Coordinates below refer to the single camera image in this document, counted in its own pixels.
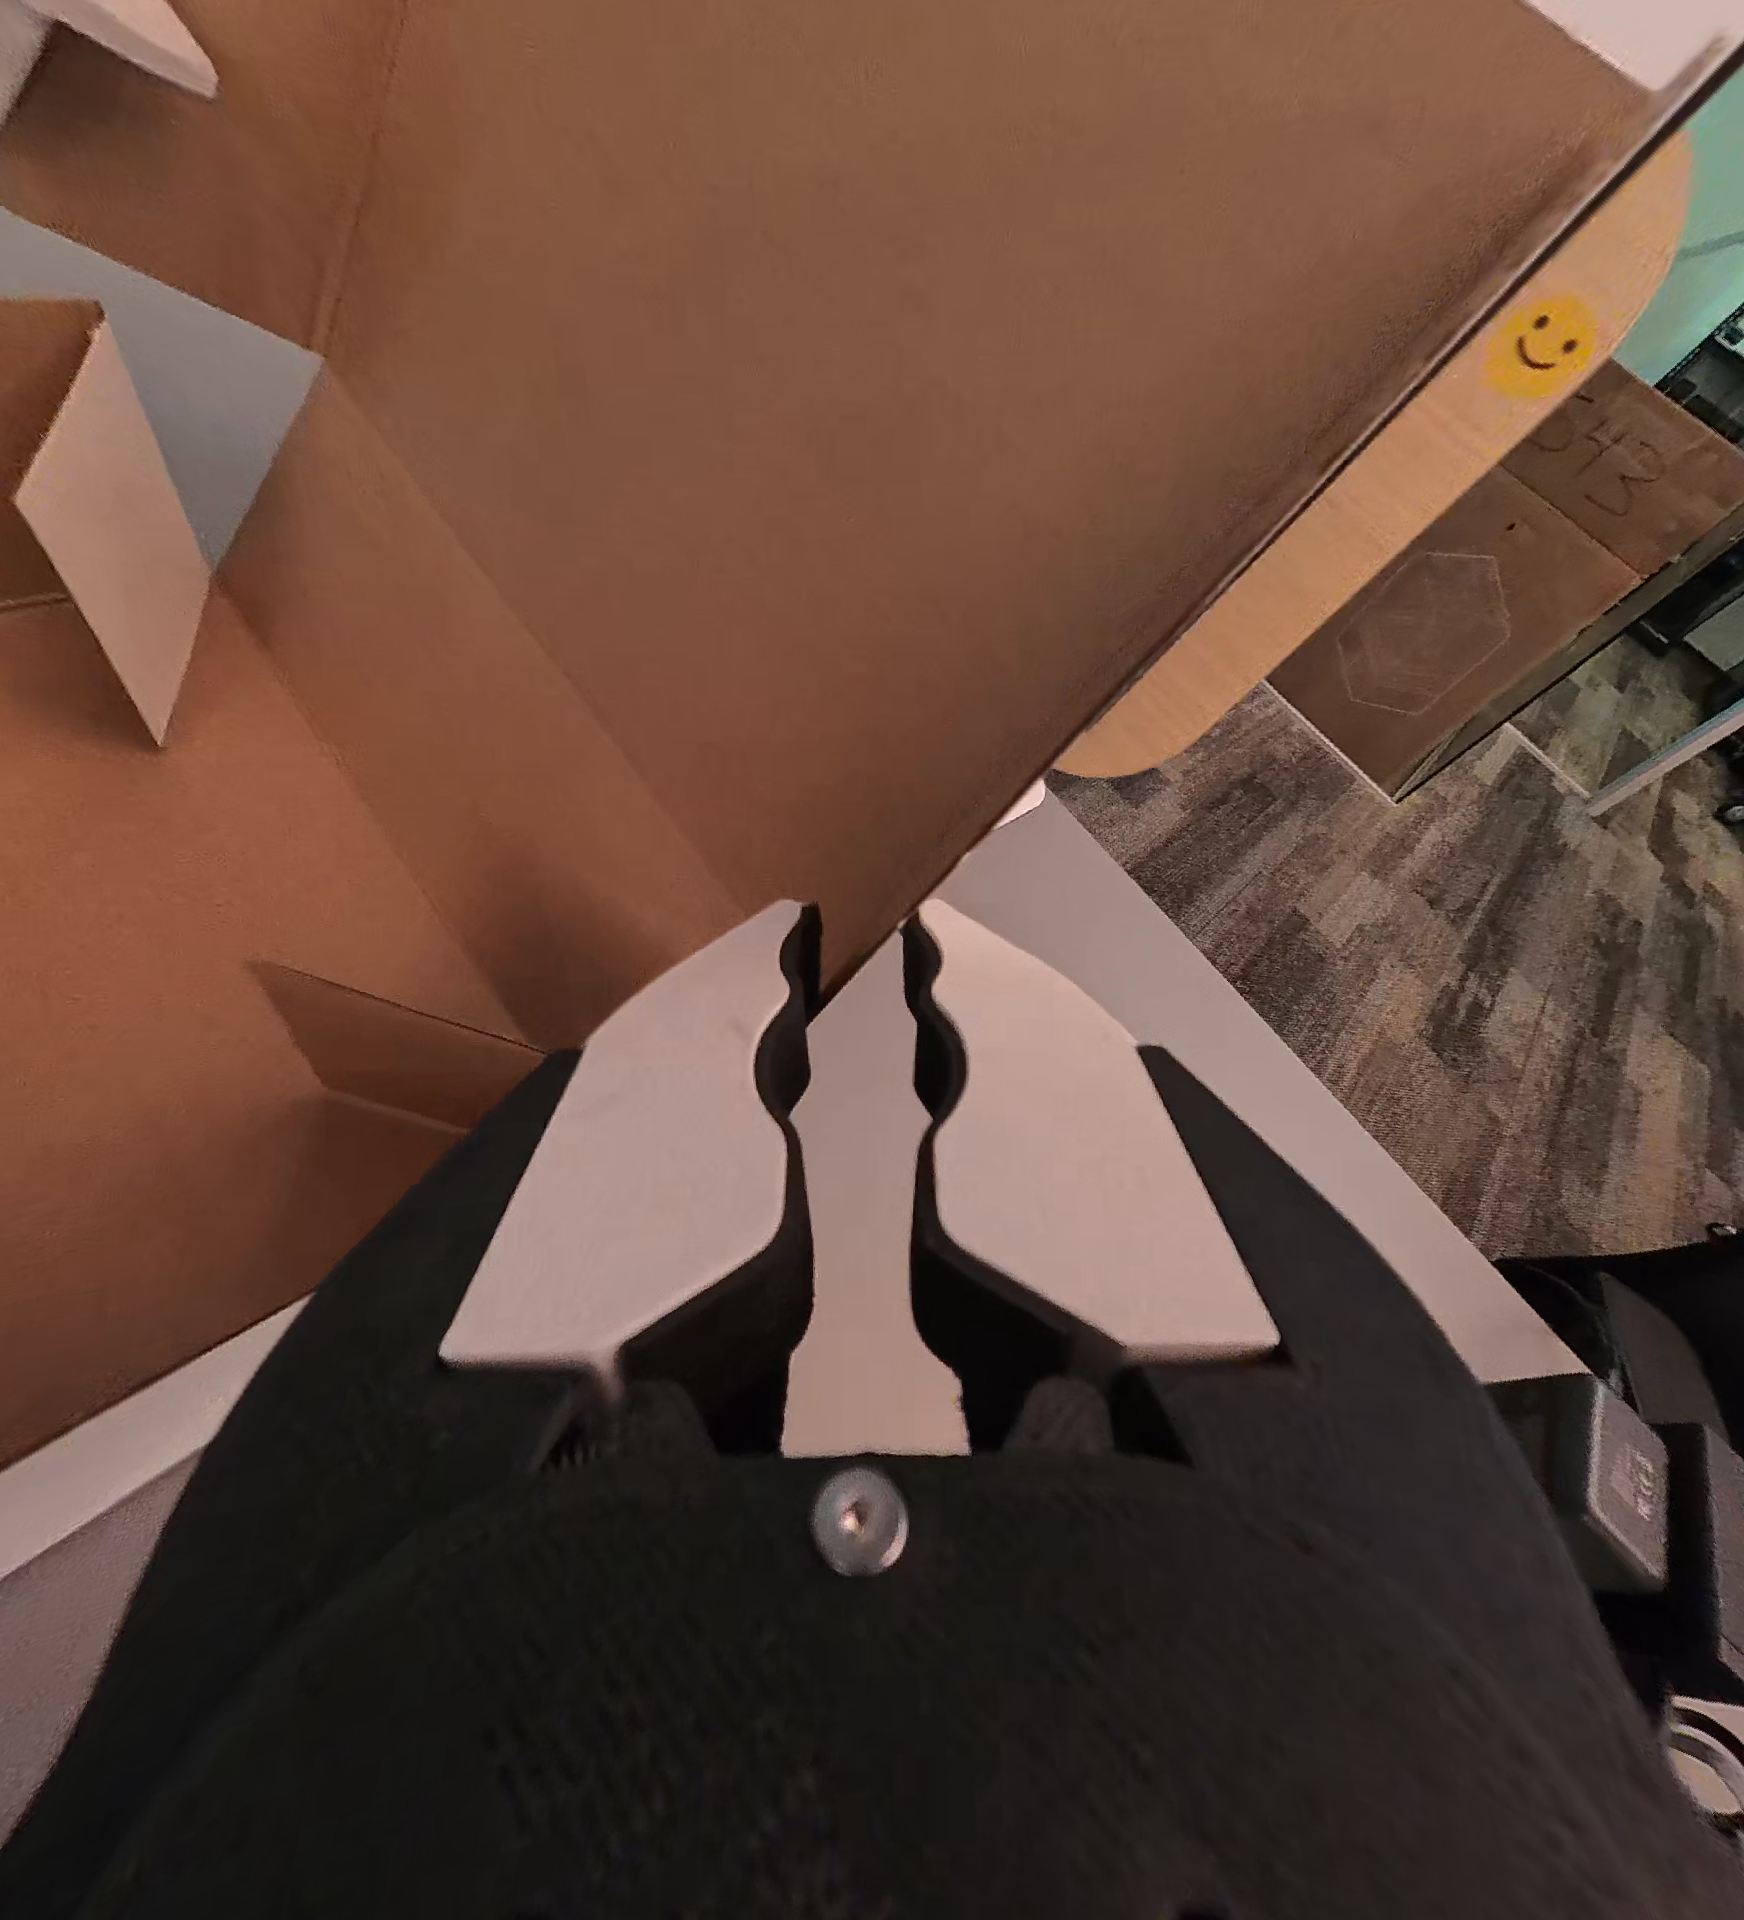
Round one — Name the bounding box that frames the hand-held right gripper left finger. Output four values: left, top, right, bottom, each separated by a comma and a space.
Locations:
435, 897, 826, 1450

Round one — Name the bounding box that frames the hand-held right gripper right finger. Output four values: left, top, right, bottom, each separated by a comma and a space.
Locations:
897, 897, 1282, 1450

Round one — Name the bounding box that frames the white cardboard box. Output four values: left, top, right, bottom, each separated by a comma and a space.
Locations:
0, 0, 1744, 1636

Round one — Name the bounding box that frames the brown cardboard box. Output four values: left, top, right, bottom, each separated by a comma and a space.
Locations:
1269, 360, 1744, 799

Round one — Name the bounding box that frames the wooden table with rounded corner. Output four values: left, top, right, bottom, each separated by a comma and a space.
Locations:
1058, 127, 1699, 781

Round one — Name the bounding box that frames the yellow smiley sticker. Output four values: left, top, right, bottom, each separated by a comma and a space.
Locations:
1484, 290, 1601, 399

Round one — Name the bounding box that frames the black camera on mount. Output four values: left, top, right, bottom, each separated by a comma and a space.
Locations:
1494, 1372, 1744, 1710

